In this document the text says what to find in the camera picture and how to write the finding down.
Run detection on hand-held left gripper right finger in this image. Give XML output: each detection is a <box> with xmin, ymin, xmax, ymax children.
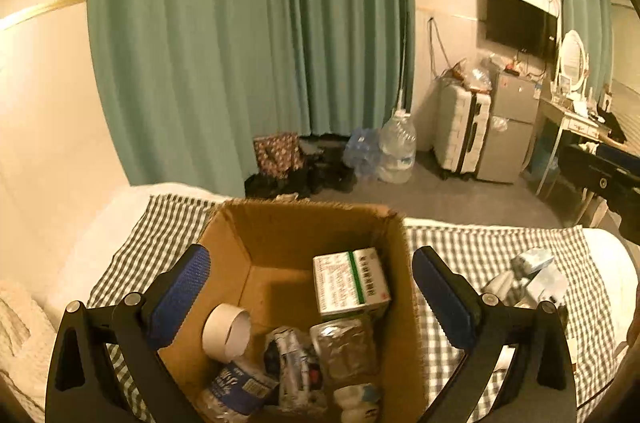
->
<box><xmin>411</xmin><ymin>245</ymin><xmax>577</xmax><ymax>423</ymax></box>

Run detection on brown cardboard box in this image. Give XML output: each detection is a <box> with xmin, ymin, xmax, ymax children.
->
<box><xmin>157</xmin><ymin>198</ymin><xmax>432</xmax><ymax>423</ymax></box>

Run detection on grey checked blanket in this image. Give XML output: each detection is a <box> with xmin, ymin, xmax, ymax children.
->
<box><xmin>87</xmin><ymin>194</ymin><xmax>618</xmax><ymax>423</ymax></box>

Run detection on large clear water jug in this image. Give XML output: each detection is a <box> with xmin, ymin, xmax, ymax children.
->
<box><xmin>376</xmin><ymin>108</ymin><xmax>419</xmax><ymax>184</ymax></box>

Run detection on narrow green curtain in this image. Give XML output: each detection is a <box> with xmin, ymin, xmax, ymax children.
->
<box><xmin>550</xmin><ymin>0</ymin><xmax>615</xmax><ymax>98</ymax></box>

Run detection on white plastic tube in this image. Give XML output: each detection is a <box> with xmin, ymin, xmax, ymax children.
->
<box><xmin>481</xmin><ymin>270</ymin><xmax>521</xmax><ymax>305</ymax></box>

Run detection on brown patterned bag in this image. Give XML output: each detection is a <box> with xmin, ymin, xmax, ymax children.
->
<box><xmin>252</xmin><ymin>132</ymin><xmax>304</xmax><ymax>180</ymax></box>

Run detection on white suitcase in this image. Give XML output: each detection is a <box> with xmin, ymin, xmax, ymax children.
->
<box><xmin>434</xmin><ymin>78</ymin><xmax>493</xmax><ymax>182</ymax></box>

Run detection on blue plastic bin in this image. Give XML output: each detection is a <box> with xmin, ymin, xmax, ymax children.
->
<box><xmin>531</xmin><ymin>152</ymin><xmax>559</xmax><ymax>184</ymax></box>

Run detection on clear plastic bag item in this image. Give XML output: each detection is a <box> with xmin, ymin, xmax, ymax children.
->
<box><xmin>310</xmin><ymin>315</ymin><xmax>382</xmax><ymax>390</ymax></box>

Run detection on wide green curtain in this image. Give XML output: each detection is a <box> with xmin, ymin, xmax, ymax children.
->
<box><xmin>85</xmin><ymin>0</ymin><xmax>417</xmax><ymax>186</ymax></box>

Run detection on white thin pole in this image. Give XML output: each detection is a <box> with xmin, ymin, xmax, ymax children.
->
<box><xmin>396</xmin><ymin>3</ymin><xmax>409</xmax><ymax>114</ymax></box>

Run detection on white tape roll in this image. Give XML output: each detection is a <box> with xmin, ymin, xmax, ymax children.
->
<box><xmin>202</xmin><ymin>303</ymin><xmax>253</xmax><ymax>361</ymax></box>

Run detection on white oval mirror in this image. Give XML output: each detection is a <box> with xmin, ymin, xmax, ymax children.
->
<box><xmin>554</xmin><ymin>29</ymin><xmax>592</xmax><ymax>98</ymax></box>

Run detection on pack of small water bottles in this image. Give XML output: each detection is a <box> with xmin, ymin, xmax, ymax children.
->
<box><xmin>342</xmin><ymin>128</ymin><xmax>383</xmax><ymax>180</ymax></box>

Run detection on crushed plastic water bottle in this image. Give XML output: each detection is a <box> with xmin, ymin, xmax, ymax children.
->
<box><xmin>194</xmin><ymin>355</ymin><xmax>281</xmax><ymax>423</ymax></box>

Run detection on white knit blanket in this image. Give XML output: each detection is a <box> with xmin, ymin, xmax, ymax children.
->
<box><xmin>0</xmin><ymin>278</ymin><xmax>57</xmax><ymax>423</ymax></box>

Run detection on pile of black clothes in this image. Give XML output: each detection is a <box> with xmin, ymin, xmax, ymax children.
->
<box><xmin>244</xmin><ymin>135</ymin><xmax>358</xmax><ymax>200</ymax></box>

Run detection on white dressing table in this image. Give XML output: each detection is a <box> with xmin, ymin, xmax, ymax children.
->
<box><xmin>534</xmin><ymin>95</ymin><xmax>615</xmax><ymax>204</ymax></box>

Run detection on black wall cable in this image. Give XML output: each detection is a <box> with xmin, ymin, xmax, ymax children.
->
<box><xmin>426</xmin><ymin>15</ymin><xmax>452</xmax><ymax>80</ymax></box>

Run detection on white slatted wardrobe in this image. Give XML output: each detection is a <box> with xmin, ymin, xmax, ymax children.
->
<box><xmin>607</xmin><ymin>78</ymin><xmax>640</xmax><ymax>144</ymax></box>

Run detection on small white container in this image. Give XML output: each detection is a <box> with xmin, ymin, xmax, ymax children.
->
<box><xmin>332</xmin><ymin>383</ymin><xmax>385</xmax><ymax>423</ymax></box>

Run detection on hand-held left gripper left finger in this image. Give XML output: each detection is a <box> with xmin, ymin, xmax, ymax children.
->
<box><xmin>46</xmin><ymin>244</ymin><xmax>212</xmax><ymax>423</ymax></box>

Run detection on black wall television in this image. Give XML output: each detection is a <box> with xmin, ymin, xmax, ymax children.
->
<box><xmin>486</xmin><ymin>0</ymin><xmax>559</xmax><ymax>58</ymax></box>

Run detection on green medicine box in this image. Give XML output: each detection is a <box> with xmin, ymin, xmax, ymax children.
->
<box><xmin>312</xmin><ymin>248</ymin><xmax>392</xmax><ymax>323</ymax></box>

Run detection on clear plastic bags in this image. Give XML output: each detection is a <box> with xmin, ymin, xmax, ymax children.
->
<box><xmin>442</xmin><ymin>58</ymin><xmax>496</xmax><ymax>91</ymax></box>

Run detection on soft tissue pack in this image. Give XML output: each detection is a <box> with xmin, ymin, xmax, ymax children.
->
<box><xmin>510</xmin><ymin>247</ymin><xmax>571</xmax><ymax>304</ymax></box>

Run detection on dark cloth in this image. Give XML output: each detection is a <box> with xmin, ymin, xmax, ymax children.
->
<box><xmin>596</xmin><ymin>109</ymin><xmax>627</xmax><ymax>144</ymax></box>

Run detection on silver mini fridge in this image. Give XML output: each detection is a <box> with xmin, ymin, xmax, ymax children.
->
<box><xmin>476</xmin><ymin>70</ymin><xmax>542</xmax><ymax>184</ymax></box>

